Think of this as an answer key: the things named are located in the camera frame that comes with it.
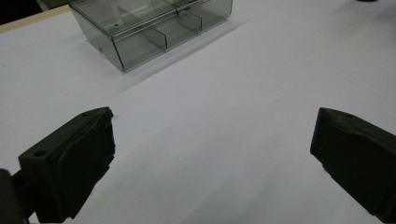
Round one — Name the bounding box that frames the transparent grey plastic compartment box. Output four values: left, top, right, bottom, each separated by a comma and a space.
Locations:
68, 0, 233, 73

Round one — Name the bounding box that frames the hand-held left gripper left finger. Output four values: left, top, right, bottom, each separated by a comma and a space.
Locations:
18, 106, 117, 224

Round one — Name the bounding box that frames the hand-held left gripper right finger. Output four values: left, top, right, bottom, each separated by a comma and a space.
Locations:
309, 106, 396, 224

